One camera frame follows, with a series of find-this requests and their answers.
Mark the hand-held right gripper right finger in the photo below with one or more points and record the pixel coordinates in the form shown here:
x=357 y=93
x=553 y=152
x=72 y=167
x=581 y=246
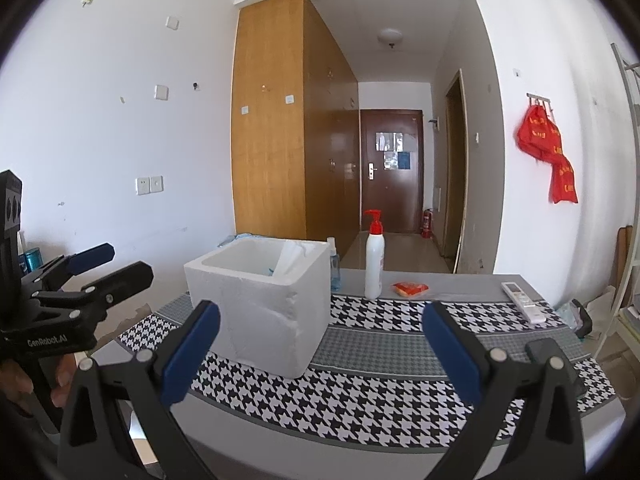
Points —
x=452 y=355

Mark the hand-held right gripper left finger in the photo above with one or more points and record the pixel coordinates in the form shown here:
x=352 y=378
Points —
x=192 y=350

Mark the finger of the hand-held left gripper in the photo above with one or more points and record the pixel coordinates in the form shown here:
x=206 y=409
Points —
x=90 y=257
x=125 y=280

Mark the white foam box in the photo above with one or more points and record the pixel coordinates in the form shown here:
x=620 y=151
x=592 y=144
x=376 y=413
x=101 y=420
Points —
x=260 y=320

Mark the person's left forearm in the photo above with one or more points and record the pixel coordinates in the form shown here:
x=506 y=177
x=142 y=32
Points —
x=20 y=425

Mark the person's left hand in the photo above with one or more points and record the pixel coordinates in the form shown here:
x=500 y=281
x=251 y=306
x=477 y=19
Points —
x=65 y=382

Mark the teal container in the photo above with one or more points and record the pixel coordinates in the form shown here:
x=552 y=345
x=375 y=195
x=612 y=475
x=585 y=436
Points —
x=33 y=261

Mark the houndstooth tablecloth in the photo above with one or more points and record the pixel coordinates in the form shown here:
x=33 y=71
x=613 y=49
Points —
x=380 y=370

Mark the red snack packet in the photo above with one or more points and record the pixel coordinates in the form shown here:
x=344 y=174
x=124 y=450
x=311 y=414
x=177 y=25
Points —
x=410 y=289

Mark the white remote control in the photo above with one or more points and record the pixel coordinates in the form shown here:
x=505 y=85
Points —
x=525 y=302

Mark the black smartphone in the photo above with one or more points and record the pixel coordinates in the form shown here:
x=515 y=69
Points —
x=542 y=350

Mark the white red pump bottle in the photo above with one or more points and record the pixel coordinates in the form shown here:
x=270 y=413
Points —
x=374 y=270

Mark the light blue cloth pile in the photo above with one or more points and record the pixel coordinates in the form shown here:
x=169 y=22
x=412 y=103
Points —
x=245 y=237

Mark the red fire extinguisher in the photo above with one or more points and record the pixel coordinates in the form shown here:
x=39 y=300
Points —
x=427 y=225

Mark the small clear bottle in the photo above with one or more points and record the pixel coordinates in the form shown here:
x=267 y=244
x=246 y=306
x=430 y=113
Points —
x=334 y=270

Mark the brown entry door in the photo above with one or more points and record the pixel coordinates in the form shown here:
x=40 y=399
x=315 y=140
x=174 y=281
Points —
x=392 y=200

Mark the blue paper notice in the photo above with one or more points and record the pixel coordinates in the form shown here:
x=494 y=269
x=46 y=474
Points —
x=405 y=161

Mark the brown wooden boards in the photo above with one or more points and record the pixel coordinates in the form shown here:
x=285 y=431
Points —
x=627 y=255

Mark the wooden wardrobe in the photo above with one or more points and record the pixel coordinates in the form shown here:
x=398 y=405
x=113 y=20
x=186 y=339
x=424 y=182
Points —
x=270 y=135

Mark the red plastic bag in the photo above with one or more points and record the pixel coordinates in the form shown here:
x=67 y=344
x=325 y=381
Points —
x=537 y=135
x=565 y=182

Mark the white paper notice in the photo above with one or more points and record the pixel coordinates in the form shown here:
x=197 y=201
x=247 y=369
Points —
x=389 y=141

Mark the grey metal bunk bed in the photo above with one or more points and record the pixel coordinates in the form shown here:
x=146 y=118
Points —
x=631 y=160

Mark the round ceiling lamp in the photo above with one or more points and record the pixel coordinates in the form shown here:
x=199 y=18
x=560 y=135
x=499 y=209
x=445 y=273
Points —
x=390 y=37

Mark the white wall socket plate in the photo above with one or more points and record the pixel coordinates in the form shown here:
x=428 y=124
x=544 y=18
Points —
x=157 y=183
x=143 y=186

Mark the wooden door frame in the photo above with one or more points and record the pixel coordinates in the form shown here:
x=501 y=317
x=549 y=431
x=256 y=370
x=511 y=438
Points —
x=455 y=185

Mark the square white wall plate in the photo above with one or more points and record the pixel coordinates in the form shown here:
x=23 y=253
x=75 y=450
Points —
x=161 y=92

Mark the small wall fixture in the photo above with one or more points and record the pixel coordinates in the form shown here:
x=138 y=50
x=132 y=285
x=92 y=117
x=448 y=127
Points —
x=434 y=121

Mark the small white wall plate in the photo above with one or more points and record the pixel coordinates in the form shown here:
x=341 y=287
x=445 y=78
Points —
x=173 y=22

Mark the metal wall hook rack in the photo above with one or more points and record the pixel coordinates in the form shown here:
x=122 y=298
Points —
x=539 y=99

